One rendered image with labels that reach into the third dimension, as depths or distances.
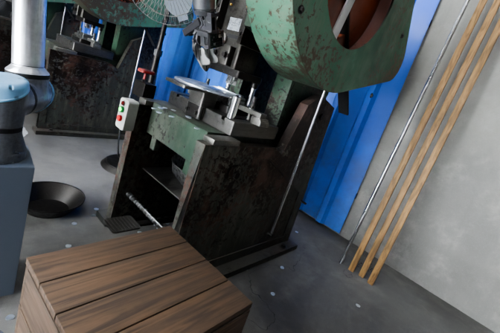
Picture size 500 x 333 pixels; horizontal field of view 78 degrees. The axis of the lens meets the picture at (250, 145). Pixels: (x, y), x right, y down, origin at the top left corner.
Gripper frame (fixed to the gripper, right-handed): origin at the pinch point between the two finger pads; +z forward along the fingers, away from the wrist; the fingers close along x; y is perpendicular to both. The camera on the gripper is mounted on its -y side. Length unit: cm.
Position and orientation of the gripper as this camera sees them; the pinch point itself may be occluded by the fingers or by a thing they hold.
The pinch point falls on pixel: (204, 67)
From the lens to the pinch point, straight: 119.6
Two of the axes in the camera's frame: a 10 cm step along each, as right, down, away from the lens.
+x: 6.9, -3.8, 6.2
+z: -0.2, 8.5, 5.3
